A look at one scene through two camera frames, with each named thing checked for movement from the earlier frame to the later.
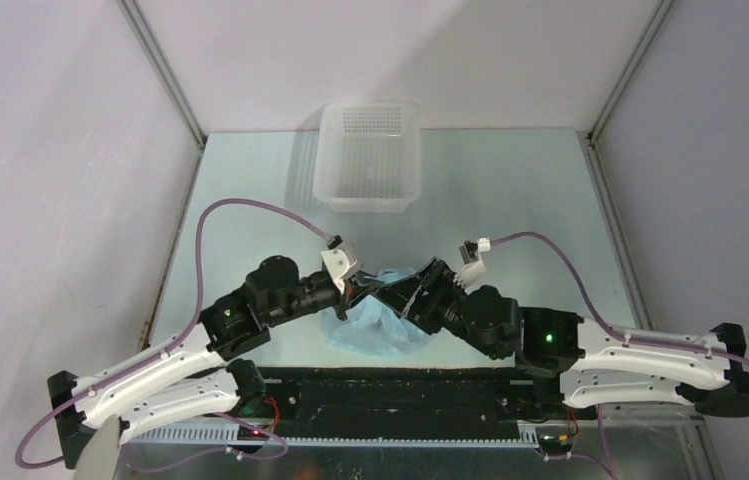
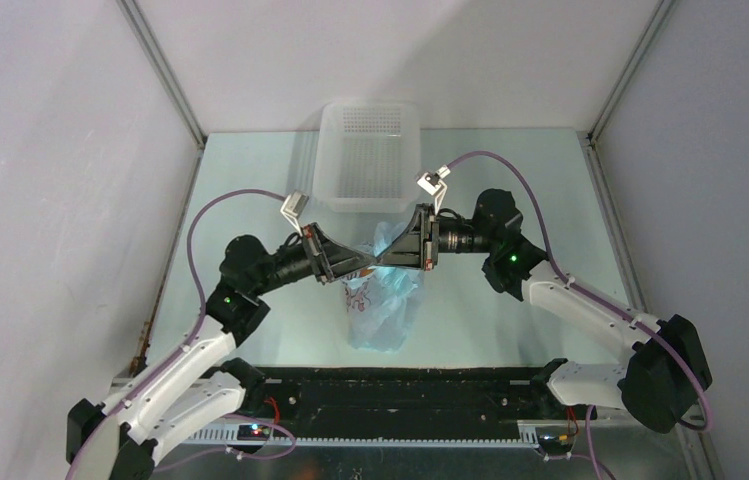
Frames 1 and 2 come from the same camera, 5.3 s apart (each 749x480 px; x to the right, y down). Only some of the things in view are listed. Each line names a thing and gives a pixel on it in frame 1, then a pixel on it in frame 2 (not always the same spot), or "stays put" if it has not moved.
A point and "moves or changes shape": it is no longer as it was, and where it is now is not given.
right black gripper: [406, 296] → [412, 248]
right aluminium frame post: [631, 70] stays put
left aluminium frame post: [163, 69] stays put
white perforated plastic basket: [367, 156] stays put
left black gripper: [356, 284] → [333, 260]
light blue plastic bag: [372, 327] moves or changes shape
